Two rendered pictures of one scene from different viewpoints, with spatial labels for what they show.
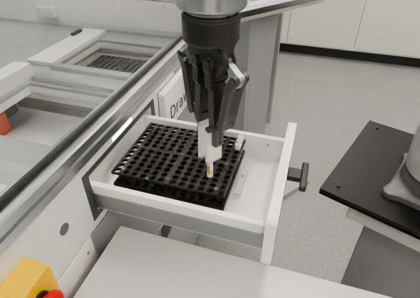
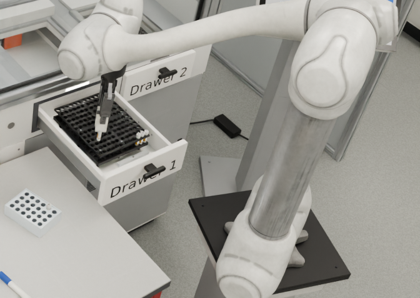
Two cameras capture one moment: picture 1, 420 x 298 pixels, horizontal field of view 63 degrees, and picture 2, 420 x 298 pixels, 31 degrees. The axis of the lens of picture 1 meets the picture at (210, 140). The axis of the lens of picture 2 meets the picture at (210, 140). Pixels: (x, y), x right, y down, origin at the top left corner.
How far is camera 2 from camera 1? 1.53 m
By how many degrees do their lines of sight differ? 16
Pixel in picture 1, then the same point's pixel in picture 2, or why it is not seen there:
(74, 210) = (21, 119)
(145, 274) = (40, 178)
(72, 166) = (30, 94)
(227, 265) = (87, 200)
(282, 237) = not seen: hidden behind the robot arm
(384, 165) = not seen: hidden behind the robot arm
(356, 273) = (201, 289)
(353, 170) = (227, 203)
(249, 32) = (290, 47)
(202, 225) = (80, 165)
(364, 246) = (207, 265)
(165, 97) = (127, 77)
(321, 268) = not seen: outside the picture
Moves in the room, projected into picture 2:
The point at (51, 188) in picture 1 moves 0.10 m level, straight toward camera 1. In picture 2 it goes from (14, 100) to (8, 124)
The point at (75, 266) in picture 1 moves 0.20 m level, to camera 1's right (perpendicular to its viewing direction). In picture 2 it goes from (7, 150) to (62, 185)
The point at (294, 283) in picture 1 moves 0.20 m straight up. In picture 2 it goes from (114, 230) to (124, 178)
